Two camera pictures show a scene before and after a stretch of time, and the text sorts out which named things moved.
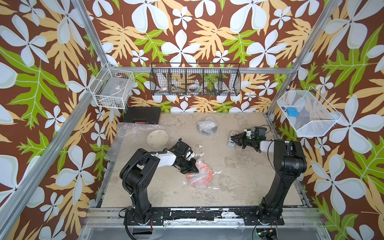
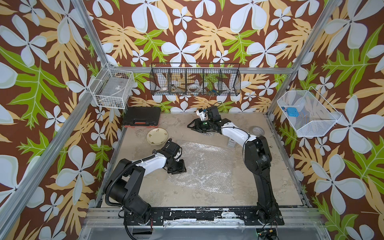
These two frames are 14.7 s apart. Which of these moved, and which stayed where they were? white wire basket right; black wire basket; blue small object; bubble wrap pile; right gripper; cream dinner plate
Moved: right gripper; bubble wrap pile
Stayed: cream dinner plate; black wire basket; blue small object; white wire basket right
